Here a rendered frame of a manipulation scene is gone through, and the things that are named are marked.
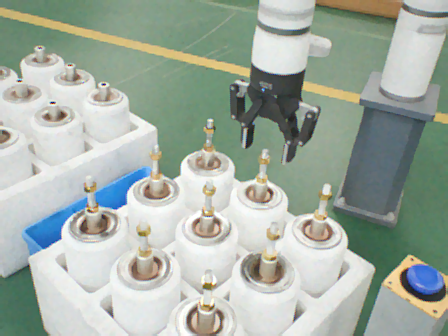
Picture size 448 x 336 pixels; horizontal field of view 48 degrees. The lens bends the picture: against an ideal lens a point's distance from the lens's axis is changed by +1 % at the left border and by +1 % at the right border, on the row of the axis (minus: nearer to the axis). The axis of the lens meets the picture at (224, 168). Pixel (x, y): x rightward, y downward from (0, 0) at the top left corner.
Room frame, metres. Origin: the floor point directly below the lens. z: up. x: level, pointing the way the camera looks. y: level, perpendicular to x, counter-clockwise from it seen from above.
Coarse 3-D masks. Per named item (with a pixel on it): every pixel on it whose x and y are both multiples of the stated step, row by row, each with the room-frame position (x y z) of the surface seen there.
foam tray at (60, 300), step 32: (128, 224) 0.65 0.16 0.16; (32, 256) 0.54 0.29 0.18; (64, 256) 0.56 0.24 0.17; (352, 256) 0.59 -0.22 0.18; (64, 288) 0.48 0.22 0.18; (192, 288) 0.50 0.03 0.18; (224, 288) 0.50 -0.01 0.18; (352, 288) 0.52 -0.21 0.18; (64, 320) 0.48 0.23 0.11; (96, 320) 0.43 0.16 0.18; (320, 320) 0.46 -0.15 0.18; (352, 320) 0.55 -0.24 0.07
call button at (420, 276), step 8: (416, 264) 0.44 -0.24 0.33; (424, 264) 0.44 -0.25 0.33; (408, 272) 0.43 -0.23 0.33; (416, 272) 0.42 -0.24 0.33; (424, 272) 0.43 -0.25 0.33; (432, 272) 0.43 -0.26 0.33; (408, 280) 0.42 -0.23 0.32; (416, 280) 0.41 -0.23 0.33; (424, 280) 0.41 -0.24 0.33; (432, 280) 0.41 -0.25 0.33; (440, 280) 0.42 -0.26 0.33; (416, 288) 0.41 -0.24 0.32; (424, 288) 0.40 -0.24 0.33; (432, 288) 0.40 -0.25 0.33; (440, 288) 0.41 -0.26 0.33
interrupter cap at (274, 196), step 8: (240, 184) 0.66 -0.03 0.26; (248, 184) 0.67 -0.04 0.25; (272, 184) 0.67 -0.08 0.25; (240, 192) 0.65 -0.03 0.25; (248, 192) 0.65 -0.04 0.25; (272, 192) 0.65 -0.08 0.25; (280, 192) 0.65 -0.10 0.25; (240, 200) 0.62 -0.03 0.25; (248, 200) 0.63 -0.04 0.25; (256, 200) 0.63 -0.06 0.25; (264, 200) 0.63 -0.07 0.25; (272, 200) 0.63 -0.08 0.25; (280, 200) 0.63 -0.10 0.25; (256, 208) 0.61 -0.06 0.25; (264, 208) 0.61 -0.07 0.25; (272, 208) 0.61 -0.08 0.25
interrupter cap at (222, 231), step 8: (192, 216) 0.58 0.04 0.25; (216, 216) 0.58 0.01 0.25; (224, 216) 0.58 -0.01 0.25; (184, 224) 0.56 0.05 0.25; (192, 224) 0.56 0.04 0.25; (216, 224) 0.57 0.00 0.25; (224, 224) 0.56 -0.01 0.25; (184, 232) 0.54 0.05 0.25; (192, 232) 0.54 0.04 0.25; (200, 232) 0.55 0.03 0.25; (216, 232) 0.55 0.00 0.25; (224, 232) 0.55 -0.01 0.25; (192, 240) 0.53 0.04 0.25; (200, 240) 0.53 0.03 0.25; (208, 240) 0.53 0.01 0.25; (216, 240) 0.53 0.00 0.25; (224, 240) 0.53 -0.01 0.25
